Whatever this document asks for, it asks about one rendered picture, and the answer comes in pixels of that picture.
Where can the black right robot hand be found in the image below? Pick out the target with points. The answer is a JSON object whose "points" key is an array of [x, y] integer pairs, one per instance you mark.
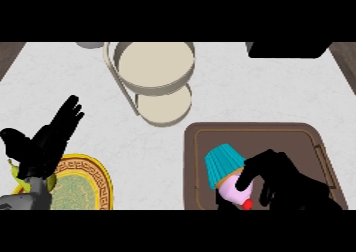
{"points": [[290, 183]]}

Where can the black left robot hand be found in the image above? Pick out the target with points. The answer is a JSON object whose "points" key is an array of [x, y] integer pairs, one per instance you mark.
{"points": [[44, 144]]}

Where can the cupcake with teal wrapper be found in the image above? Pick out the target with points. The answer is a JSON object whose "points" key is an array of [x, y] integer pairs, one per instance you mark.
{"points": [[225, 174]]}

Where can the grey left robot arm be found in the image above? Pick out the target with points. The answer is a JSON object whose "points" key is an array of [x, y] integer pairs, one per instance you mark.
{"points": [[25, 195]]}

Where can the brown tray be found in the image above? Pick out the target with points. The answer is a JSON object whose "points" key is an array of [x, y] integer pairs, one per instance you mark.
{"points": [[261, 141]]}

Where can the beige tiered basket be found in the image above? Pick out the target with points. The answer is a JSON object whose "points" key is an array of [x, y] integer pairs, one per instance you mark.
{"points": [[155, 75]]}

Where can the green vegetable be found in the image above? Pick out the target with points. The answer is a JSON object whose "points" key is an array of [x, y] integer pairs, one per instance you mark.
{"points": [[17, 177]]}

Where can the yellow patterned plate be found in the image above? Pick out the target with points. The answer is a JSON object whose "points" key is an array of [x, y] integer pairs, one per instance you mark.
{"points": [[82, 187]]}

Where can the grey round object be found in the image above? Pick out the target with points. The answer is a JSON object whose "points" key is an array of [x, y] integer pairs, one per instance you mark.
{"points": [[90, 45]]}

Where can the black appliance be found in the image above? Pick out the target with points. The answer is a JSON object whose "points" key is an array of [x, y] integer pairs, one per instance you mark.
{"points": [[287, 49]]}

